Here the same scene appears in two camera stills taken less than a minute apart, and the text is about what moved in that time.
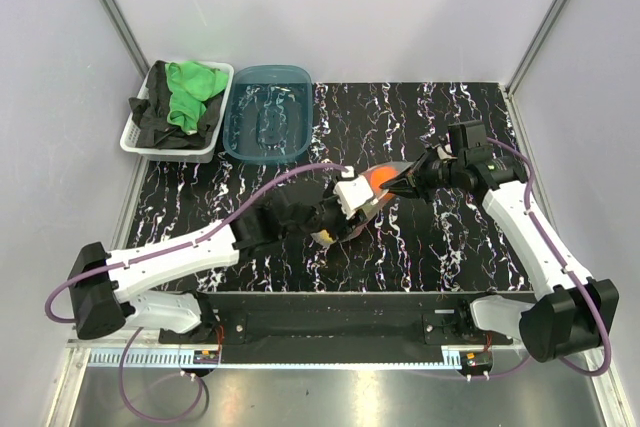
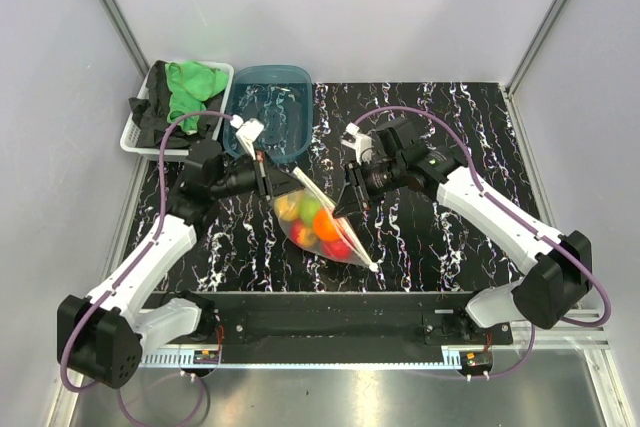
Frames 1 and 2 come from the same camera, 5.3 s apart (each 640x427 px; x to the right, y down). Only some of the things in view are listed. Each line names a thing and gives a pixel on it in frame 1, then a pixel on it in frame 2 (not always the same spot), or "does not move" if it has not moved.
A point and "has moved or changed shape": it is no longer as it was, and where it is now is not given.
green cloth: (191, 83) does not move
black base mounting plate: (337, 328) does not move
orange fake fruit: (379, 174) has moved or changed shape
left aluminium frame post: (112, 5) does not move
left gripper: (344, 224) → (279, 183)
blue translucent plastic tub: (268, 113) does not move
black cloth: (156, 131) does not move
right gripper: (405, 185) → (349, 202)
